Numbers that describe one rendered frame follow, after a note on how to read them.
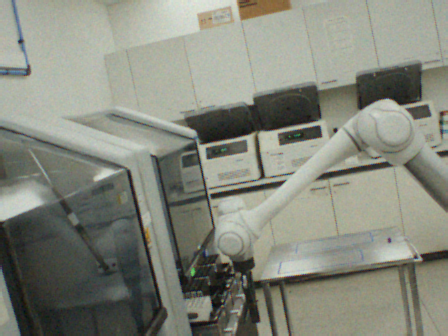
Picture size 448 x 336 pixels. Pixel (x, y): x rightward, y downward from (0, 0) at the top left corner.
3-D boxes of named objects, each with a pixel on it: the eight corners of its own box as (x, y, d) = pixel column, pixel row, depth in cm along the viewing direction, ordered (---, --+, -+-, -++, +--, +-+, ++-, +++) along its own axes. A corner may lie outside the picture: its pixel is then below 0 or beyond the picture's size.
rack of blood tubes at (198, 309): (128, 333, 174) (124, 317, 173) (137, 321, 184) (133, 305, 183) (208, 323, 169) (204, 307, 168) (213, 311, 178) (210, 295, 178)
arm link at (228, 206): (224, 240, 173) (221, 251, 160) (214, 197, 171) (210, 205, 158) (254, 234, 172) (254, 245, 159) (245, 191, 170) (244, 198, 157)
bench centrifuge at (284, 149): (265, 179, 395) (247, 93, 388) (269, 168, 456) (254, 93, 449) (335, 166, 386) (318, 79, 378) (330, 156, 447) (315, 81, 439)
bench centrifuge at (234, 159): (193, 192, 407) (176, 115, 400) (209, 179, 467) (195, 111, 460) (260, 180, 395) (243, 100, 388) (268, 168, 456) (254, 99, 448)
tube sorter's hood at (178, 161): (52, 302, 174) (7, 128, 167) (113, 251, 233) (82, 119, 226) (188, 284, 165) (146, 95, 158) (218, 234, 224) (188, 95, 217)
